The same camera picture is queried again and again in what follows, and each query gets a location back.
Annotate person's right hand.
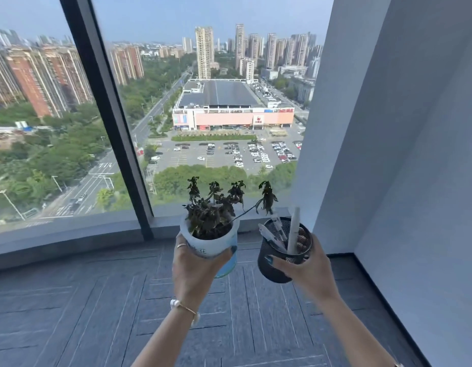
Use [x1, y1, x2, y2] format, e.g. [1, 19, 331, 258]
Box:
[265, 233, 340, 308]

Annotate person's left hand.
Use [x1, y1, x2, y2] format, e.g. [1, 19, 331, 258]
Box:
[171, 232, 238, 312]

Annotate black mesh pen holder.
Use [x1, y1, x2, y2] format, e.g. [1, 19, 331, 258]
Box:
[257, 216, 314, 284]

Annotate white plastic plant pot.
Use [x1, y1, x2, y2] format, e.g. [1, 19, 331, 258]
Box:
[180, 217, 240, 279]

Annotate person's left forearm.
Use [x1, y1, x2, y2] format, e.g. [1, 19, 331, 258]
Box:
[131, 302, 201, 367]

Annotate person's right forearm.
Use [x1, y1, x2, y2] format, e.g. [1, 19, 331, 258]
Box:
[318, 294, 405, 367]

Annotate white pen with black clip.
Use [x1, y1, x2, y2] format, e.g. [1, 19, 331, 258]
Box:
[258, 224, 289, 254]
[270, 214, 289, 243]

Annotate white tube pen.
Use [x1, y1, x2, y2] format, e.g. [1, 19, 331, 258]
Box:
[287, 207, 302, 256]

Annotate wilted dark-leaved plant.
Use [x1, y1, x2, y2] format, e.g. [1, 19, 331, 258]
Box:
[182, 176, 279, 240]

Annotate rows of parked cars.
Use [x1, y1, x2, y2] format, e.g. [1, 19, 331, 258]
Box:
[150, 140, 303, 169]

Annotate pink-fronted mall building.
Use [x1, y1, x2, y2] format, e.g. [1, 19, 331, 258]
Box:
[172, 79, 295, 131]

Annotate grey window sill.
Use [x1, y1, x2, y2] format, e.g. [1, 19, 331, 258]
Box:
[0, 207, 317, 272]

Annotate dark window mullion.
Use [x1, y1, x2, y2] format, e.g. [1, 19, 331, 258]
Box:
[58, 0, 155, 241]

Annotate gold bracelet with white beads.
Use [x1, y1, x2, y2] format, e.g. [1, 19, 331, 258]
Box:
[169, 299, 201, 327]

